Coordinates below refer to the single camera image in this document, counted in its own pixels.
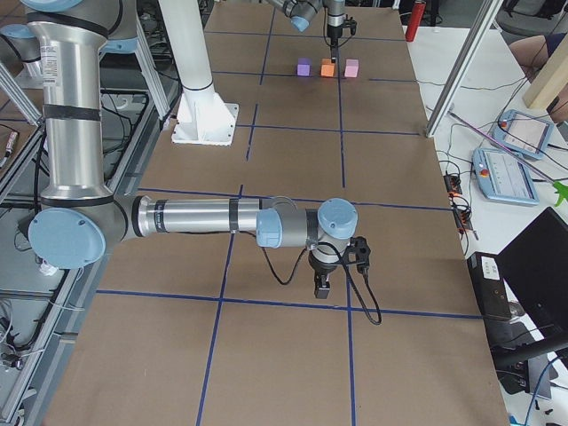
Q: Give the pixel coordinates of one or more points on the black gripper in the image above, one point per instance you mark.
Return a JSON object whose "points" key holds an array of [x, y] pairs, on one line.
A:
{"points": [[333, 29]]}

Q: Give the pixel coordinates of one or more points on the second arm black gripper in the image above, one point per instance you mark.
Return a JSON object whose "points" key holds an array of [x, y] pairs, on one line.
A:
{"points": [[321, 269]]}

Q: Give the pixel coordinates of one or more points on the orange foam cube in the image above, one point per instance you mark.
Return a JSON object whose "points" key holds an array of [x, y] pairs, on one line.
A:
{"points": [[327, 68]]}

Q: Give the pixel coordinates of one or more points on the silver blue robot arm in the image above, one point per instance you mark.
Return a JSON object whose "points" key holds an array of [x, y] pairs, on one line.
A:
{"points": [[301, 13]]}

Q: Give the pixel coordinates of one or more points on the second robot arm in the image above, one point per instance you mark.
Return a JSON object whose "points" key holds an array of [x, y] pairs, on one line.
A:
{"points": [[81, 218]]}

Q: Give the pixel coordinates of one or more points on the pink foam cube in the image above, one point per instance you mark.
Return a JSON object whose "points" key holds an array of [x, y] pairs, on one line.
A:
{"points": [[351, 69]]}

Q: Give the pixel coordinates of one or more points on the purple foam cube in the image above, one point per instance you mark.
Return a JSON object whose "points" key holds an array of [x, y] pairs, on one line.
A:
{"points": [[303, 67]]}

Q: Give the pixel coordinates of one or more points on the red cylinder bottle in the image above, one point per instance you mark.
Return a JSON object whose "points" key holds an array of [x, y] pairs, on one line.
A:
{"points": [[414, 20]]}

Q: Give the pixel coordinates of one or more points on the black box with label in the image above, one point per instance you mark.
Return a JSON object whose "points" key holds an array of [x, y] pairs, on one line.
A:
{"points": [[488, 286]]}

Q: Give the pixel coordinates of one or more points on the seated person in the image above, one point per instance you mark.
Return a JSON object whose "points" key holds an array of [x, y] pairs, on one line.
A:
{"points": [[532, 53]]}

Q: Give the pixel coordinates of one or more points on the far blue teach pendant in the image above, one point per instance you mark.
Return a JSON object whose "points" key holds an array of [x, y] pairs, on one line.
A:
{"points": [[523, 133]]}

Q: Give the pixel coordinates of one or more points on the blue teach pendant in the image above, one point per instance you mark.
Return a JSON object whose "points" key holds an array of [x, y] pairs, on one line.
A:
{"points": [[523, 133], [500, 178]]}

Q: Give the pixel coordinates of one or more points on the near blue teach pendant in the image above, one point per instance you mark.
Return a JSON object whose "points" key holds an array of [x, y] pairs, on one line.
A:
{"points": [[500, 178]]}

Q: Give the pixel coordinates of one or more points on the black laptop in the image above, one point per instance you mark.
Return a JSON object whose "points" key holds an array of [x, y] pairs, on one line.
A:
{"points": [[534, 265]]}

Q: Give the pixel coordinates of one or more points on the wooden beam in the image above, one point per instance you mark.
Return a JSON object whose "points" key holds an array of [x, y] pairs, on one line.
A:
{"points": [[550, 80]]}

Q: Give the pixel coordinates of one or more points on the grabber reach stick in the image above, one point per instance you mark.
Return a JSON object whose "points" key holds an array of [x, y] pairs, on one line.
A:
{"points": [[561, 189]]}

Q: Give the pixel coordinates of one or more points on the aluminium frame post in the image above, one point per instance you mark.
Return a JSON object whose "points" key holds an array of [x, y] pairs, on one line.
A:
{"points": [[480, 26]]}

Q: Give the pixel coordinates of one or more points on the white pedestal column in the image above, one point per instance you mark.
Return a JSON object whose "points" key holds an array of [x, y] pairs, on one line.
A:
{"points": [[203, 118]]}

